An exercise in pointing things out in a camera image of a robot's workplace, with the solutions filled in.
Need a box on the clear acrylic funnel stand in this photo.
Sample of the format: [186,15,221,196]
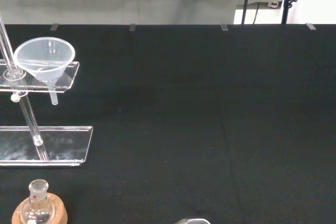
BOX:
[0,16,93,169]

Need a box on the small glass round-bottom flask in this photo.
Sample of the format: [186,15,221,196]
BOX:
[20,179,56,224]

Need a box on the black bench cloth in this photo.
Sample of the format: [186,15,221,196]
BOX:
[0,24,336,224]

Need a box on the cork ring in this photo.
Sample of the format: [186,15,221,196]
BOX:
[11,193,68,224]

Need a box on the thin black cable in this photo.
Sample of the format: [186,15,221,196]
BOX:
[253,2,260,25]

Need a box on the small glass weighing funnel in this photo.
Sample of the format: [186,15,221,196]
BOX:
[174,218,211,224]

